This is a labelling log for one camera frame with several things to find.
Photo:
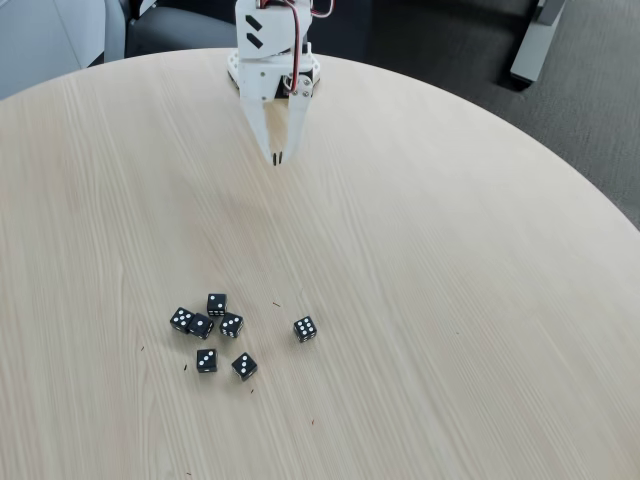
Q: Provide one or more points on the black dice white pips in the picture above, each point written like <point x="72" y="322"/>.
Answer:
<point x="200" y="325"/>
<point x="305" y="328"/>
<point x="217" y="303"/>
<point x="207" y="360"/>
<point x="182" y="318"/>
<point x="231" y="324"/>
<point x="244" y="366"/>

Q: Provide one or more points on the dark grey chair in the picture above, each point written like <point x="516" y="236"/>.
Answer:
<point x="180" y="32"/>

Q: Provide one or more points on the black upholstered seat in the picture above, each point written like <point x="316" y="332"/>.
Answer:
<point x="440" y="35"/>

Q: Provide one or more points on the white panel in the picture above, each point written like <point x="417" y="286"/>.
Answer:
<point x="45" y="40"/>

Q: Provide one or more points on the grey desk leg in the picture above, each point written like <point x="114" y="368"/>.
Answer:
<point x="535" y="45"/>

